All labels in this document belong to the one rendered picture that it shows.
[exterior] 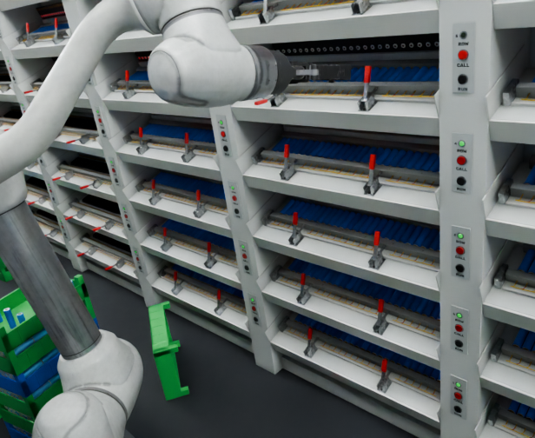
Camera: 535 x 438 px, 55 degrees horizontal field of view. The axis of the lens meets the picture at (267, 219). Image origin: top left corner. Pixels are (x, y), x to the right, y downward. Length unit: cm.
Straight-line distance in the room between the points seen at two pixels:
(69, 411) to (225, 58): 78
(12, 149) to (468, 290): 93
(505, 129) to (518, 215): 18
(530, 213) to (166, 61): 73
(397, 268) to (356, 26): 57
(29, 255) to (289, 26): 76
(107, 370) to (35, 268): 29
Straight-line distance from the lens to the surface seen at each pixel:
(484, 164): 106
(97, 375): 130
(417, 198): 118
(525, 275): 121
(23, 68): 265
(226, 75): 79
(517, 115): 104
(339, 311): 150
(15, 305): 184
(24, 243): 120
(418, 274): 128
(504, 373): 132
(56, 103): 91
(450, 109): 106
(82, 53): 91
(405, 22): 108
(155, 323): 189
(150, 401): 189
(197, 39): 79
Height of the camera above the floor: 120
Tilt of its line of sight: 23 degrees down
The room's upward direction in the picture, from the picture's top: 9 degrees counter-clockwise
